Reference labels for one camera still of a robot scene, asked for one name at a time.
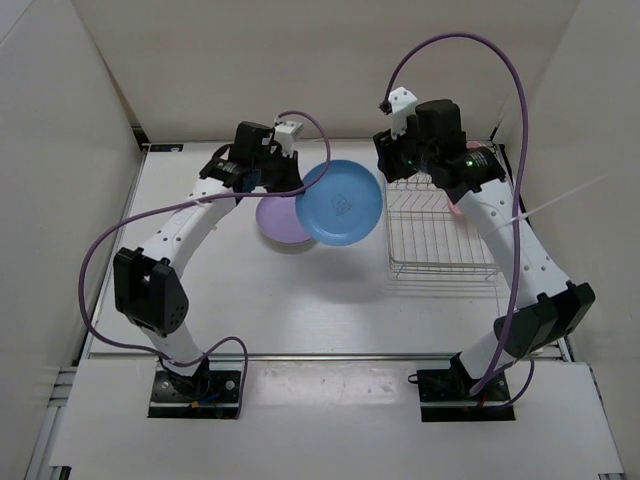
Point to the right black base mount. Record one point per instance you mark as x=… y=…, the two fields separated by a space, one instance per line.
x=442 y=399

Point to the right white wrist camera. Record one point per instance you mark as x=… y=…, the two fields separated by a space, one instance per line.
x=400 y=105

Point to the blue plate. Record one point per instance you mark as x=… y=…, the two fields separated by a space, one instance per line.
x=342 y=203

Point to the purple plate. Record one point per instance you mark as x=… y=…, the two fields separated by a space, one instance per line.
x=277 y=220

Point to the white wire dish rack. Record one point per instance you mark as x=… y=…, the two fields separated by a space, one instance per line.
x=427 y=238

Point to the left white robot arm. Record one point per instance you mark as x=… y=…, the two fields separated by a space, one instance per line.
x=147 y=280

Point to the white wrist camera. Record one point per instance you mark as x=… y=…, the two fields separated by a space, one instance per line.
x=286 y=134
x=400 y=105

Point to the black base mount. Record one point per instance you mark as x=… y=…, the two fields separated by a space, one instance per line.
x=442 y=399
x=210 y=394

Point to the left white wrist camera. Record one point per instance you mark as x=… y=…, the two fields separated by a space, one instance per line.
x=286 y=134

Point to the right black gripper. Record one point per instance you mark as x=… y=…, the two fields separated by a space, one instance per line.
x=387 y=149

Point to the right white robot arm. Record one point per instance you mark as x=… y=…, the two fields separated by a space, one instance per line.
x=544 y=304

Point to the white cable tie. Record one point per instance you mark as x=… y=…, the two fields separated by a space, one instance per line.
x=529 y=213

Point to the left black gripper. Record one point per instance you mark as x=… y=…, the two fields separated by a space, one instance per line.
x=291 y=179

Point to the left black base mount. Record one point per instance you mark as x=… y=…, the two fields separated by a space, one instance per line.
x=210 y=394

